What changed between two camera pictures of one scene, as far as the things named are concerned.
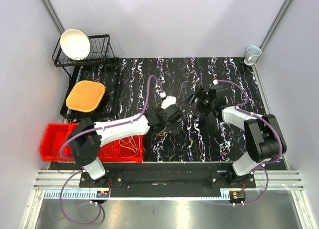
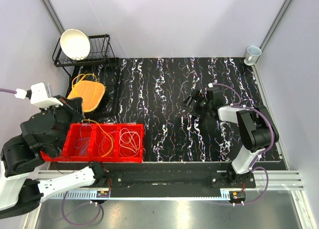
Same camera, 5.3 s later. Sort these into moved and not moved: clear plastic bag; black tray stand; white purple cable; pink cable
Moved: pink cable
Not moved: black tray stand; white purple cable; clear plastic bag
